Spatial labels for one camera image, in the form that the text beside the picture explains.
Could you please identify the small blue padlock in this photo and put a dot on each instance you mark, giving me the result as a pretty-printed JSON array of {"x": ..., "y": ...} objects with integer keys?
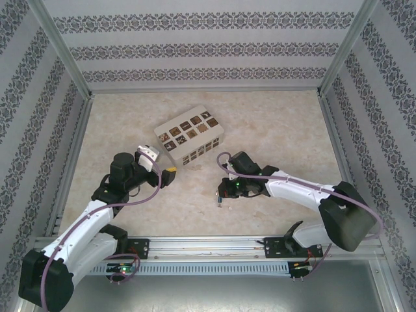
[{"x": 219, "y": 198}]

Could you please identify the wooden box with picture tiles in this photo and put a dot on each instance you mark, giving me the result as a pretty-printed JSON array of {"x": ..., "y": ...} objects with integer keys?
[{"x": 187, "y": 130}]

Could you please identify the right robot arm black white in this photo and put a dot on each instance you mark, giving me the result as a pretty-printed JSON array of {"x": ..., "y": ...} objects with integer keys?
[{"x": 344, "y": 221}]

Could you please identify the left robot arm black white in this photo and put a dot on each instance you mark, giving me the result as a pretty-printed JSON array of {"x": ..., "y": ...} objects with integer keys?
[{"x": 81, "y": 224}]

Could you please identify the small circuit board green light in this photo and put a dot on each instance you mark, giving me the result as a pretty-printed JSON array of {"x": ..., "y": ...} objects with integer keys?
[{"x": 122, "y": 268}]

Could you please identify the grey metal sheet panel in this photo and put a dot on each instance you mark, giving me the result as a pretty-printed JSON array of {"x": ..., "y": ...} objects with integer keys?
[{"x": 211, "y": 295}]

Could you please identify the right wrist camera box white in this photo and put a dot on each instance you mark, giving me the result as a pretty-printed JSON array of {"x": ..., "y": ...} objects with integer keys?
[{"x": 231, "y": 172}]

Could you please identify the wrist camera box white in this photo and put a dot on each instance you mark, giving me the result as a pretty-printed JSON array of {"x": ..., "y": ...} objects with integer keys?
[
  {"x": 231, "y": 172},
  {"x": 147, "y": 156}
]

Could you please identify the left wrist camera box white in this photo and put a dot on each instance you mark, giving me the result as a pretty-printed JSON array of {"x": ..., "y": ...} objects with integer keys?
[{"x": 147, "y": 156}]

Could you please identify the aluminium mounting rail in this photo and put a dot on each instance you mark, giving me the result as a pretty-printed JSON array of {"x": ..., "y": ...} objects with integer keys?
[{"x": 204, "y": 243}]

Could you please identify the aluminium side rail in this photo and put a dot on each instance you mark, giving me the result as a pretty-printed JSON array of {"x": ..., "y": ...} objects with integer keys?
[
  {"x": 78, "y": 136},
  {"x": 334, "y": 130}
]

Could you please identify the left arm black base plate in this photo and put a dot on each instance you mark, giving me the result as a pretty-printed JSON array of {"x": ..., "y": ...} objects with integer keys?
[{"x": 141, "y": 248}]

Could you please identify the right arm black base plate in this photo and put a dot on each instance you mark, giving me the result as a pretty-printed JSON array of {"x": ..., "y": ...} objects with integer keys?
[{"x": 271, "y": 248}]

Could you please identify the aluminium frame post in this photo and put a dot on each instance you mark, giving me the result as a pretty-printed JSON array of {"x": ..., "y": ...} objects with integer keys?
[
  {"x": 61, "y": 48},
  {"x": 349, "y": 48}
]

